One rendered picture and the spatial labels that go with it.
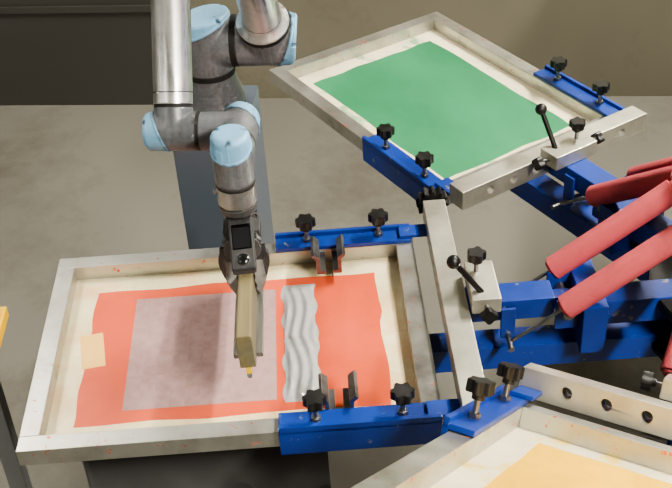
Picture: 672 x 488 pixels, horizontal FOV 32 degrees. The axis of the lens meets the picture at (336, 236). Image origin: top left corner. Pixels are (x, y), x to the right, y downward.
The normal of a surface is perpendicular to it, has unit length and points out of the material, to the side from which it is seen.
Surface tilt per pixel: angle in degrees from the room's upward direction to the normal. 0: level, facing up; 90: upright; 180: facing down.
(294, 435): 90
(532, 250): 0
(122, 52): 90
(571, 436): 58
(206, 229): 90
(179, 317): 0
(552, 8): 90
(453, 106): 0
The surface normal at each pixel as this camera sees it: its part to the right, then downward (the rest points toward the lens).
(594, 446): -0.41, 0.04
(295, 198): -0.05, -0.80
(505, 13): -0.08, 0.59
